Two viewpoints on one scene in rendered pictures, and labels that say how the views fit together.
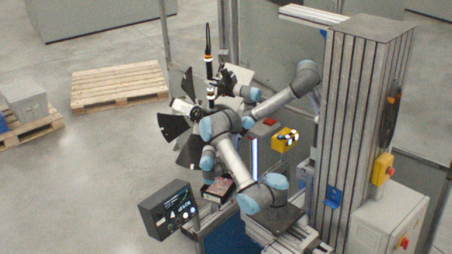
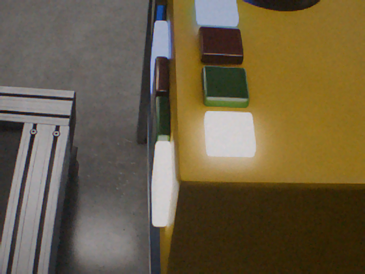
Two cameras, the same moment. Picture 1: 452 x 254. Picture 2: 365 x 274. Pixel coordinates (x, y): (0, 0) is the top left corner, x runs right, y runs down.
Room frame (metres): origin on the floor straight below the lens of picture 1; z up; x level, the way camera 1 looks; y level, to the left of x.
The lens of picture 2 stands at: (2.39, -0.61, 1.29)
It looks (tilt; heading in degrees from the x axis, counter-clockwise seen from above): 51 degrees down; 128
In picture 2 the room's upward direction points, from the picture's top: 8 degrees clockwise
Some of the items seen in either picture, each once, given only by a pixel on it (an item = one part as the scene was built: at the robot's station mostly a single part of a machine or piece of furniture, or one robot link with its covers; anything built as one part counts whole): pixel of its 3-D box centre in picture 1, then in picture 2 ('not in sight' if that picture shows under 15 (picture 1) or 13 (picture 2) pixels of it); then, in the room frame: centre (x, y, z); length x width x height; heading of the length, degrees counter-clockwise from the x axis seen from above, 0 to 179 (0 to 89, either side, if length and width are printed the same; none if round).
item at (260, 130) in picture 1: (253, 123); not in sight; (2.78, -0.22, 0.85); 0.36 x 0.24 x 0.03; 46
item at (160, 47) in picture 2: not in sight; (159, 58); (2.22, -0.42, 1.04); 0.02 x 0.01 x 0.03; 136
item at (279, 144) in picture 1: (284, 140); (265, 111); (2.26, -0.39, 1.02); 0.16 x 0.10 x 0.11; 136
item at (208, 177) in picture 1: (211, 173); not in sight; (1.90, 0.09, 1.08); 0.11 x 0.08 x 0.11; 123
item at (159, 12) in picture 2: not in sight; (158, 13); (2.20, -0.40, 1.04); 0.02 x 0.01 x 0.03; 136
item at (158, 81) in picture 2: not in sight; (159, 96); (2.24, -0.44, 1.04); 0.02 x 0.01 x 0.03; 136
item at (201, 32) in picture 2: not in sight; (220, 45); (2.25, -0.42, 1.08); 0.02 x 0.02 x 0.01; 46
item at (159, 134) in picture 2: not in sight; (160, 138); (2.25, -0.45, 1.04); 0.02 x 0.01 x 0.03; 136
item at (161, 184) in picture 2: not in sight; (161, 184); (2.27, -0.47, 1.04); 0.02 x 0.01 x 0.03; 136
